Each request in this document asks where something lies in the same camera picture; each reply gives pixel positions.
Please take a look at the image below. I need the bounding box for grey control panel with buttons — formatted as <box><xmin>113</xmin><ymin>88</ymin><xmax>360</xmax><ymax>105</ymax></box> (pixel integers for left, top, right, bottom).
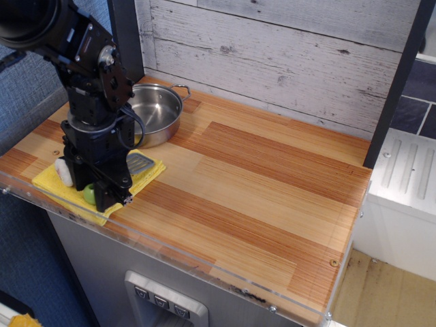
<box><xmin>124</xmin><ymin>270</ymin><xmax>209</xmax><ymax>326</ymax></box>

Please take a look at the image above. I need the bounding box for stainless steel pot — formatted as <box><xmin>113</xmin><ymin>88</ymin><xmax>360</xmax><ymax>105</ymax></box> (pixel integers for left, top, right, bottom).
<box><xmin>129</xmin><ymin>84</ymin><xmax>191</xmax><ymax>148</ymax></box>

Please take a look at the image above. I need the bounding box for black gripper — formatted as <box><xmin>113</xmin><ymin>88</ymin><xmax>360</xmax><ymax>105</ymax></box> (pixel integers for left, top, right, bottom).
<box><xmin>61</xmin><ymin>114</ymin><xmax>145</xmax><ymax>212</ymax></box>

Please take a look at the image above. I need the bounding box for green handled grey spatula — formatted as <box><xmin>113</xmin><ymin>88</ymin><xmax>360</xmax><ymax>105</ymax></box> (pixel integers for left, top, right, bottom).
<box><xmin>82</xmin><ymin>153</ymin><xmax>154</xmax><ymax>206</ymax></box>

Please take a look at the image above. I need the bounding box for right dark vertical post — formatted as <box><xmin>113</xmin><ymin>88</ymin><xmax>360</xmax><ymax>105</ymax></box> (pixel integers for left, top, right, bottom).
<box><xmin>363</xmin><ymin>0</ymin><xmax>435</xmax><ymax>169</ymax></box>

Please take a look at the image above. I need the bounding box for plush sushi roll toy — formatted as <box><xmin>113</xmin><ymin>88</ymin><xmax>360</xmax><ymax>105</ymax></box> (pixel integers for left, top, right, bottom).
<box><xmin>54</xmin><ymin>158</ymin><xmax>74</xmax><ymax>187</ymax></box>

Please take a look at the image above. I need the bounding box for clear acrylic edge guard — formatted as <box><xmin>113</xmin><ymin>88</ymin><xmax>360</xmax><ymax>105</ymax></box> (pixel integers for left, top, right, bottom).
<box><xmin>0</xmin><ymin>170</ymin><xmax>374</xmax><ymax>324</ymax></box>

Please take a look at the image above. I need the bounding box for black braided cable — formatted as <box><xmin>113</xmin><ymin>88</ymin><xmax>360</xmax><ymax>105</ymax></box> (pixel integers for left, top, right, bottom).
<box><xmin>0</xmin><ymin>50</ymin><xmax>27</xmax><ymax>72</ymax></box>

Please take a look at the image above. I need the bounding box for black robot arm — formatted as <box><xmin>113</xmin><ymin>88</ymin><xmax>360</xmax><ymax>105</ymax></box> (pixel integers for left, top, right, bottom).
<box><xmin>1</xmin><ymin>1</ymin><xmax>142</xmax><ymax>212</ymax></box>

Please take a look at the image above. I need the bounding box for yellow folded cloth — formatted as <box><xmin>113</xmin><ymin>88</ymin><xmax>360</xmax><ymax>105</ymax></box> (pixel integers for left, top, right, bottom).
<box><xmin>31</xmin><ymin>150</ymin><xmax>166</xmax><ymax>226</ymax></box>

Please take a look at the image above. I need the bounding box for left dark vertical post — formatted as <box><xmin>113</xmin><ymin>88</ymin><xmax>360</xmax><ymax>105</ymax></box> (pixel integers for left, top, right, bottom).
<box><xmin>107</xmin><ymin>0</ymin><xmax>144</xmax><ymax>82</ymax></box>

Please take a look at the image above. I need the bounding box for yellow object bottom left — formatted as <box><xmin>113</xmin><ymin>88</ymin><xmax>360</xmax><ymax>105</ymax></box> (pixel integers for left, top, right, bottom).
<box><xmin>7</xmin><ymin>314</ymin><xmax>42</xmax><ymax>327</ymax></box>

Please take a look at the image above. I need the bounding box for dark vertical post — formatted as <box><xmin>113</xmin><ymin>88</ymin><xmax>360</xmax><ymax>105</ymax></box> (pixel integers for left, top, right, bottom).
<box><xmin>363</xmin><ymin>0</ymin><xmax>435</xmax><ymax>169</ymax></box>
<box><xmin>107</xmin><ymin>0</ymin><xmax>144</xmax><ymax>82</ymax></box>

